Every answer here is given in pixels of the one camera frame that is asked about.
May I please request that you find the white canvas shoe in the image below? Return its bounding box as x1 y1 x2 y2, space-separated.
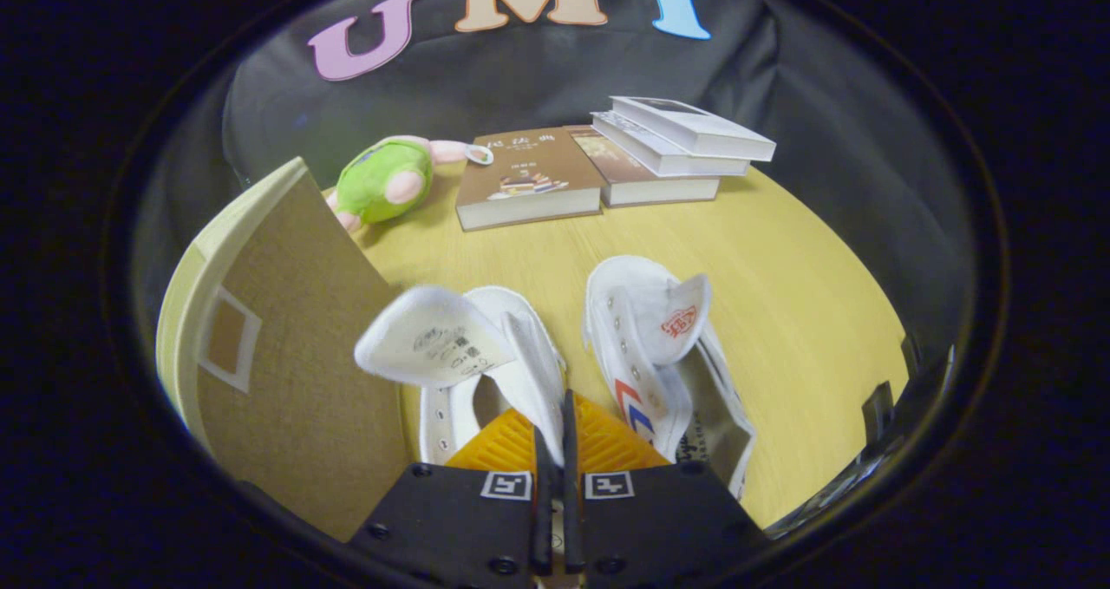
354 285 569 468
583 255 757 499

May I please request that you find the large brown book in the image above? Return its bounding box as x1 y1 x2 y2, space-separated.
455 127 605 232

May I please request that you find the beige fabric storage box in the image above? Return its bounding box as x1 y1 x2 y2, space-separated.
156 157 413 542

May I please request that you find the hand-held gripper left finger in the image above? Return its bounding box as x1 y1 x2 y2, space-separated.
347 407 556 589

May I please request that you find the green and pink plush toy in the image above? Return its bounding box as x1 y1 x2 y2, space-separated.
325 135 493 232

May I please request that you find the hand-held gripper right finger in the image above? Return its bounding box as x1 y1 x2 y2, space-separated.
560 388 771 589

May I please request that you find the brown book with white pages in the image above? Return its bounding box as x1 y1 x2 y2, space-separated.
564 125 721 207

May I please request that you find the thick white book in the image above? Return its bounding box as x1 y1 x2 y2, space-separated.
591 111 751 178

